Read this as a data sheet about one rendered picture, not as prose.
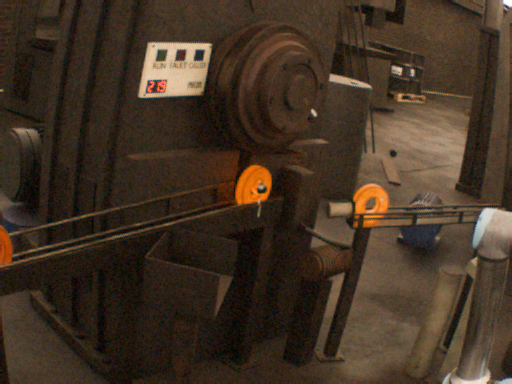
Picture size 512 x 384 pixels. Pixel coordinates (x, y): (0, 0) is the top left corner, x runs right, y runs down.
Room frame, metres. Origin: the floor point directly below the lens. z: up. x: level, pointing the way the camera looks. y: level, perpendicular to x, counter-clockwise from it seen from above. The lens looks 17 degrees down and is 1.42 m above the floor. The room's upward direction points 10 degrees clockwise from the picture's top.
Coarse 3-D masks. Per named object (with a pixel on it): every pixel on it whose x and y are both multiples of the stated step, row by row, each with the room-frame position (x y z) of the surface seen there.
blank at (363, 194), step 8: (360, 192) 2.48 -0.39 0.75; (368, 192) 2.48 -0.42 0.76; (376, 192) 2.49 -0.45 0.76; (384, 192) 2.51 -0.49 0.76; (360, 200) 2.47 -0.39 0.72; (376, 200) 2.52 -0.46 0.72; (384, 200) 2.51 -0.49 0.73; (360, 208) 2.47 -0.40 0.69; (376, 208) 2.51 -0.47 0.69; (384, 208) 2.51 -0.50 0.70; (368, 216) 2.49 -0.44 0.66; (376, 216) 2.50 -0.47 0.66
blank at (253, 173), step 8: (248, 168) 2.28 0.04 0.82; (256, 168) 2.28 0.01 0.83; (264, 168) 2.31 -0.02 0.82; (248, 176) 2.24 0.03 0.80; (256, 176) 2.27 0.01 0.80; (264, 176) 2.31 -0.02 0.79; (240, 184) 2.24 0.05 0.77; (248, 184) 2.24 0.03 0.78; (240, 192) 2.23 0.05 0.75; (248, 192) 2.25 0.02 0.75; (240, 200) 2.24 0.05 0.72; (248, 200) 2.25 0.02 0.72; (256, 200) 2.29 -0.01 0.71
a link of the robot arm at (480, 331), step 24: (480, 216) 1.59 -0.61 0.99; (504, 216) 1.55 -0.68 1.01; (480, 240) 1.56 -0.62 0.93; (504, 240) 1.51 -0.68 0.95; (480, 264) 1.57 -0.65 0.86; (504, 264) 1.54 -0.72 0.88; (480, 288) 1.56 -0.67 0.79; (504, 288) 1.57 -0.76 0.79; (480, 312) 1.55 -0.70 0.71; (480, 336) 1.55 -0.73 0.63; (480, 360) 1.55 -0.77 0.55
